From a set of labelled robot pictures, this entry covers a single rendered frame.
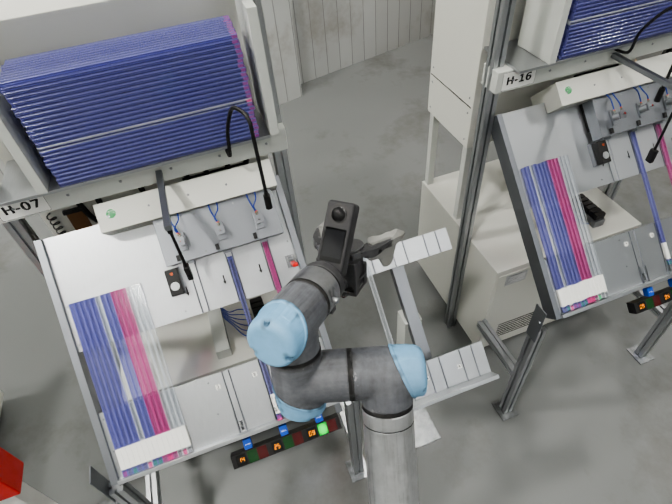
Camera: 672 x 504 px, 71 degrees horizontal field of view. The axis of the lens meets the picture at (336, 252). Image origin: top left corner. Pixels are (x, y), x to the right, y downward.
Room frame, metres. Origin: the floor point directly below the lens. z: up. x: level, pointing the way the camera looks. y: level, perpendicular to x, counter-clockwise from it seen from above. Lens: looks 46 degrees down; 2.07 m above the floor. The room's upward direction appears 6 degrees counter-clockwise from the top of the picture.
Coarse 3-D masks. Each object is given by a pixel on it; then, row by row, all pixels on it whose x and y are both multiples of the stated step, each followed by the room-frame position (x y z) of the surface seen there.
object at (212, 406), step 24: (192, 384) 0.71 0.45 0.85; (216, 384) 0.71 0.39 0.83; (240, 384) 0.71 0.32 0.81; (264, 384) 0.71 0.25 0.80; (192, 408) 0.66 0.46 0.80; (216, 408) 0.66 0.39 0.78; (240, 408) 0.66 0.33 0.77; (264, 408) 0.66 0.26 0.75; (192, 432) 0.61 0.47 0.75; (216, 432) 0.61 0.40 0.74; (240, 432) 0.61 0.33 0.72
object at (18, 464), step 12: (0, 456) 0.60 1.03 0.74; (12, 456) 0.62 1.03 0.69; (0, 468) 0.57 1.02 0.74; (12, 468) 0.59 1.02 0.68; (0, 480) 0.53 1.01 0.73; (12, 480) 0.55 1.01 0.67; (0, 492) 0.52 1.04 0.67; (12, 492) 0.53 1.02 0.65; (24, 492) 0.57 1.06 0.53; (36, 492) 0.59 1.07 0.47
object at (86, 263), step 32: (64, 256) 0.96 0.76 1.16; (96, 256) 0.97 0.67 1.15; (128, 256) 0.97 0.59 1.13; (160, 256) 0.98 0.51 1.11; (224, 256) 0.99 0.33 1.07; (256, 256) 0.99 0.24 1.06; (64, 288) 0.90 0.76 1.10; (96, 288) 0.90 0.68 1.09; (160, 288) 0.91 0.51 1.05; (192, 288) 0.91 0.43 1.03; (224, 288) 0.92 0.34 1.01; (256, 288) 0.92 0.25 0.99; (160, 320) 0.84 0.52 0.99
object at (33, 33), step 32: (0, 0) 1.30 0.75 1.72; (32, 0) 1.28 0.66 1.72; (64, 0) 1.25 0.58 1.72; (96, 0) 1.23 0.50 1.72; (128, 0) 1.23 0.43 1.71; (160, 0) 1.25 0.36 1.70; (192, 0) 1.27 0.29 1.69; (224, 0) 1.29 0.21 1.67; (0, 32) 1.16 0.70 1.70; (32, 32) 1.17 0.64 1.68; (64, 32) 1.19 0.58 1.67; (96, 32) 1.21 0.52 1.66; (128, 32) 1.23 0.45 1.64; (0, 64) 1.15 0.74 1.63; (256, 160) 1.29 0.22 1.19; (128, 192) 1.18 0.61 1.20; (64, 224) 1.12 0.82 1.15; (96, 224) 1.15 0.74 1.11
